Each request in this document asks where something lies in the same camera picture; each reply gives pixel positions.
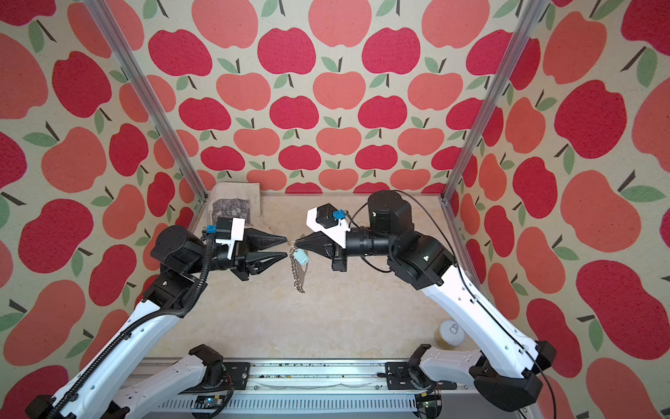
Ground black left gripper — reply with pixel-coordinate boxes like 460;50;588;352
187;226;286;282

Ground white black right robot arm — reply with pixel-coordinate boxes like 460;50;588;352
295;190;557;412

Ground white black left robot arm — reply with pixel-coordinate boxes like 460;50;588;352
25;218;287;418

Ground cream printed canvas tote bag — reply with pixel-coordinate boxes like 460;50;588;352
205;183;263;227

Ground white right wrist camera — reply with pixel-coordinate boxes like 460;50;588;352
306;204;351;249

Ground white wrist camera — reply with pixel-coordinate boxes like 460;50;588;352
204;218;245;260
306;204;351;249

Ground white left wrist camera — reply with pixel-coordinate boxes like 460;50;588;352
204;218;245;260

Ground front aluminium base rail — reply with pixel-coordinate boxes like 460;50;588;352
146;359;541;418

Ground left rear aluminium frame post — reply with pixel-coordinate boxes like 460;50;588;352
84;1;208;204

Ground aluminium frame post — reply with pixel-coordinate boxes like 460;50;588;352
440;0;551;208
84;1;208;204

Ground right rear aluminium frame post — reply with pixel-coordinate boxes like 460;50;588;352
440;0;551;208

